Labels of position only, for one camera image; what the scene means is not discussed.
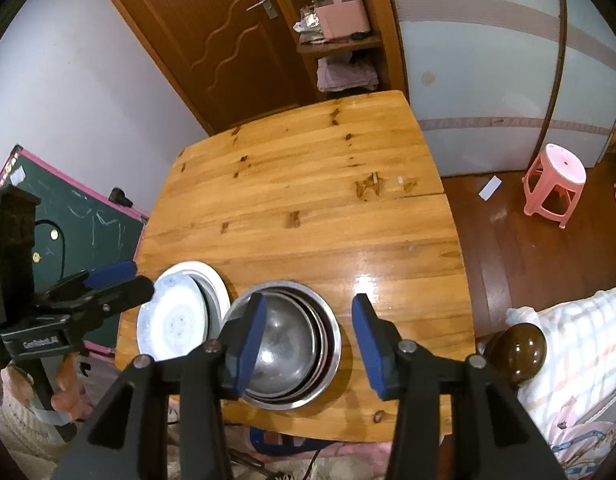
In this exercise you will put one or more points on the white blue patterned plate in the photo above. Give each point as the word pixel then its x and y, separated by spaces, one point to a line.
pixel 175 321

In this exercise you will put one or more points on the white quilted bedding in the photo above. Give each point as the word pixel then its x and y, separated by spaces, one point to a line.
pixel 572 400

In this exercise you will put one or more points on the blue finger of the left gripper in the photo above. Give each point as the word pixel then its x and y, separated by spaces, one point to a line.
pixel 110 275
pixel 93 306

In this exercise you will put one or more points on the wooden corner shelf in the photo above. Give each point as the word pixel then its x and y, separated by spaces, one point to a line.
pixel 381 47

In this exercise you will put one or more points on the crumpled plastic bag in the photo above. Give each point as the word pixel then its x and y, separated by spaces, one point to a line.
pixel 308 28

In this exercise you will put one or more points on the pink plastic stool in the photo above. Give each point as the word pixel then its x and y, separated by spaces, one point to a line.
pixel 555 169

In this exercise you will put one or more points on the brown round bedpost knob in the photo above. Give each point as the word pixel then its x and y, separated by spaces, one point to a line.
pixel 518 353

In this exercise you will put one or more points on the pink basket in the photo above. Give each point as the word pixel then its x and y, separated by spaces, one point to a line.
pixel 342 18

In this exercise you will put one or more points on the brown wooden door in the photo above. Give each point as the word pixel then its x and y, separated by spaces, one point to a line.
pixel 228 65

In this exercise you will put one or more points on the green chalkboard pink frame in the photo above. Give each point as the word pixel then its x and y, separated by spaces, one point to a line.
pixel 76 231

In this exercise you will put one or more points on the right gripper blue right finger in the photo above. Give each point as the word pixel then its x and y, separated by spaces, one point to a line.
pixel 377 341

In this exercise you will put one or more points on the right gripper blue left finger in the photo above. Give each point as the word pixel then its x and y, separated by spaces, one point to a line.
pixel 242 335

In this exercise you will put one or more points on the white paper on floor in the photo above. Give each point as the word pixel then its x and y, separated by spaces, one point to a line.
pixel 489 188

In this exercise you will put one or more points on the steel bowl with pink base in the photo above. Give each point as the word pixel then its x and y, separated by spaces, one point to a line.
pixel 320 316

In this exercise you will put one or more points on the white green rimmed plate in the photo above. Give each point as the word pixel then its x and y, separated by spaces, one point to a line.
pixel 213 289

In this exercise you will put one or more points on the large steel bowl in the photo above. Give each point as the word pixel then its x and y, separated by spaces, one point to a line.
pixel 334 356

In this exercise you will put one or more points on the small steel bowl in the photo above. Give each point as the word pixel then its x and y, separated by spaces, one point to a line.
pixel 288 350

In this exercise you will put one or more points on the pink folded cloth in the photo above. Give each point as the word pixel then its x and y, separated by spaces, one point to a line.
pixel 337 73

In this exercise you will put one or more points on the silver door handle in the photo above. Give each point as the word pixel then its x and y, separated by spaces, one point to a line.
pixel 266 5

